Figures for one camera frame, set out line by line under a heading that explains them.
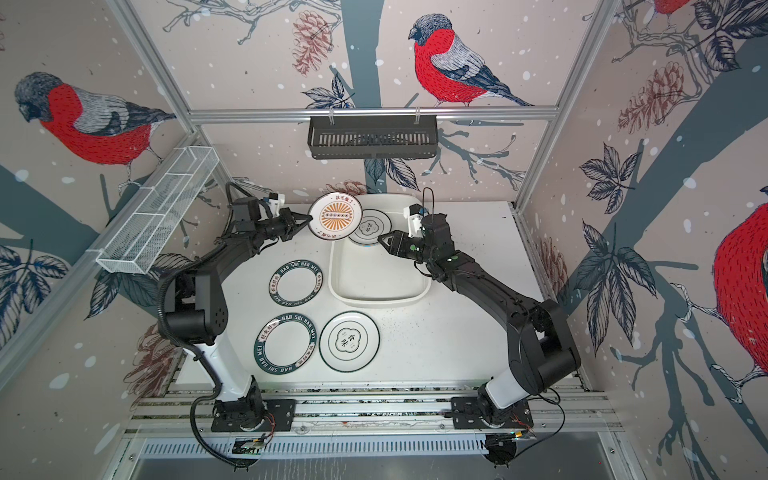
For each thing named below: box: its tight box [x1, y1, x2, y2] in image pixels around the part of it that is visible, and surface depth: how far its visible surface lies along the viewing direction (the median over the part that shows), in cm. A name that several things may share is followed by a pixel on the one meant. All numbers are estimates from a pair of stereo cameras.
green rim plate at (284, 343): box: [254, 312, 317, 375], surface depth 87 cm
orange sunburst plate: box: [308, 192, 363, 241], surface depth 94 cm
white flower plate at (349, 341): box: [319, 310, 381, 373], surface depth 87 cm
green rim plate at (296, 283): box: [268, 259, 324, 307], surface depth 100 cm
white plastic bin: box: [328, 194, 432, 308], surface depth 100 cm
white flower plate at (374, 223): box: [348, 208, 392, 245], surface depth 116 cm
